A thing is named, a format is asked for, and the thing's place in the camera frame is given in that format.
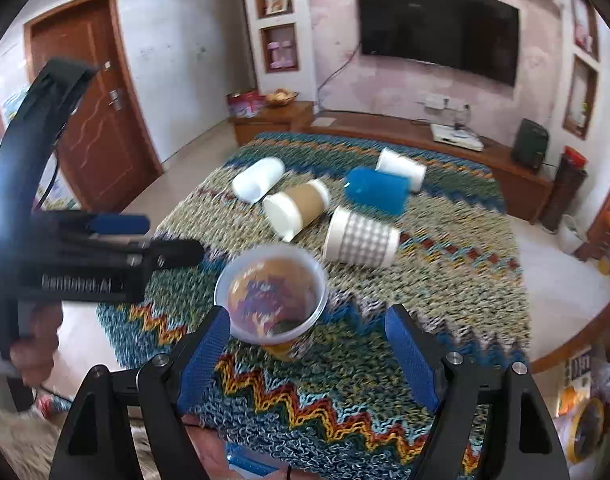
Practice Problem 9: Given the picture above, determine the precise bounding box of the black wall television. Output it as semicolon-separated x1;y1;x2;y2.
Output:
356;0;520;87

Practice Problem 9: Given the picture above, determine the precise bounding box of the white textured cup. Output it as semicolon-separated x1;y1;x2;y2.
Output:
323;205;402;267

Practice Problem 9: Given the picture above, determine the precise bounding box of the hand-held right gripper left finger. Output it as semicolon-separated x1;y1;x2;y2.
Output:
50;305;232;480

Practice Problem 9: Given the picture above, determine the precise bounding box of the white jug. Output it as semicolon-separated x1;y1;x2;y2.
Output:
556;214;587;257

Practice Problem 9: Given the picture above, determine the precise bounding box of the blue cup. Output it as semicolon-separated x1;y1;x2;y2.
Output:
343;167;410;216

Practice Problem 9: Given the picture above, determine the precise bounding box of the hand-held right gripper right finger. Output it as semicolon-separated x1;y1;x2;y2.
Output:
384;304;570;480

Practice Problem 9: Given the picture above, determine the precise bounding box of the person's left hand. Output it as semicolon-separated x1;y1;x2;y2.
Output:
10;303;64;387

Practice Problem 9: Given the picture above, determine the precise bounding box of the white set-top box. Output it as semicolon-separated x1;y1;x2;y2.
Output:
431;122;486;151

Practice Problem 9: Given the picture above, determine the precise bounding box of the plain white cup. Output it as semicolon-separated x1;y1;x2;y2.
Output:
232;156;286;205

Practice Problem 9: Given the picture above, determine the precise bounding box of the white cup with rim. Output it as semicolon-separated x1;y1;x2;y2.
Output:
375;147;428;194

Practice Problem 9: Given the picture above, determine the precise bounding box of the clear plastic cup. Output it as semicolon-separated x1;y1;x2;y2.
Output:
214;242;330;361

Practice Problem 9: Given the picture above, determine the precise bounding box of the colourful knitted blanket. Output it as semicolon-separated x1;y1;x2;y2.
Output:
96;131;532;479

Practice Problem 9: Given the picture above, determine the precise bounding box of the small wooden side cabinet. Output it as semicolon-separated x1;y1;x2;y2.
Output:
233;101;316;147

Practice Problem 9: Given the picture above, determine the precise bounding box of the white built-in shelf column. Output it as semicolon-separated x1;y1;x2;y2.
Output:
241;0;320;106

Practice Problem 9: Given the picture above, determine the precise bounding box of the dark woven bin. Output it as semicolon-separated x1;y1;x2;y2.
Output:
541;146;589;232

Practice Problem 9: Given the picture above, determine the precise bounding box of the brown paper cup white lid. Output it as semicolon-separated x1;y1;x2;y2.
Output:
262;178;332;242

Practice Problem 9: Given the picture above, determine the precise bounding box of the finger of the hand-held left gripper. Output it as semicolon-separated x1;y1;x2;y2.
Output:
145;238;206;272
87;213;152;236

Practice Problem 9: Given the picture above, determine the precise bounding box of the black television cable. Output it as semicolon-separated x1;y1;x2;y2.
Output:
316;42;362;111

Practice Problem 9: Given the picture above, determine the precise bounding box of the red pink tin box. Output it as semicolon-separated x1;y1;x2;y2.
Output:
227;91;266;119

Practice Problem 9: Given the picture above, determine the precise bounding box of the black box appliance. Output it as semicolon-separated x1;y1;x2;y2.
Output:
512;118;550;169

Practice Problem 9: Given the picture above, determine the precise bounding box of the brown wooden door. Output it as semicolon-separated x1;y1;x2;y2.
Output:
24;0;164;200

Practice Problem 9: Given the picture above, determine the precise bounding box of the basket of fruit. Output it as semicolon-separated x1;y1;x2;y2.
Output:
264;88;300;107

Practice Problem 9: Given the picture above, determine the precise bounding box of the long wooden television cabinet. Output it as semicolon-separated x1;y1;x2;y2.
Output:
305;110;556;225

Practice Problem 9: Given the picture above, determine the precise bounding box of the yellow round object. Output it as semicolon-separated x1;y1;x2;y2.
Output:
566;399;606;464

